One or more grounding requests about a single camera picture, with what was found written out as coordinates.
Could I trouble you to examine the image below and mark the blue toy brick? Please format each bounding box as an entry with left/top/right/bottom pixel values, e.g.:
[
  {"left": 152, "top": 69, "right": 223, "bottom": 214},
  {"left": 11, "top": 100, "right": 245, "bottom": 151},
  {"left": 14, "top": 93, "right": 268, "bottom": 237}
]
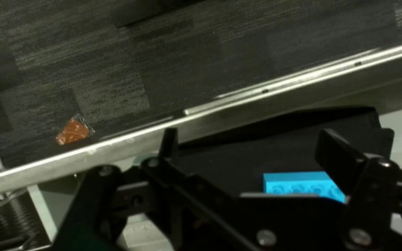
[{"left": 261, "top": 170, "right": 347, "bottom": 204}]

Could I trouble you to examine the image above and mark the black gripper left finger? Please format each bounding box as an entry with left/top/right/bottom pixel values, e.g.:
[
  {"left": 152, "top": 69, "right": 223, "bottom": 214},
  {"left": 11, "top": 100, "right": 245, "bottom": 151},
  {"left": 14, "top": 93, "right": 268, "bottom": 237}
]
[{"left": 51, "top": 126, "right": 189, "bottom": 251}]

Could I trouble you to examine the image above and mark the orange plastic wrapper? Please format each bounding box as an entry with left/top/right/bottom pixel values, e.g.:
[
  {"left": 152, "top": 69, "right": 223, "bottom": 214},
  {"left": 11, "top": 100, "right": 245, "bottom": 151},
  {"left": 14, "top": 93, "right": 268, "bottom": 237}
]
[{"left": 54, "top": 114, "right": 93, "bottom": 147}]

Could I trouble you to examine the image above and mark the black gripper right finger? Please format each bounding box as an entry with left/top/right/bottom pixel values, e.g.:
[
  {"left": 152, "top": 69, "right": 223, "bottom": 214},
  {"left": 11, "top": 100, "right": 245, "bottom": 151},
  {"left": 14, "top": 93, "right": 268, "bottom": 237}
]
[{"left": 314, "top": 128, "right": 402, "bottom": 251}]

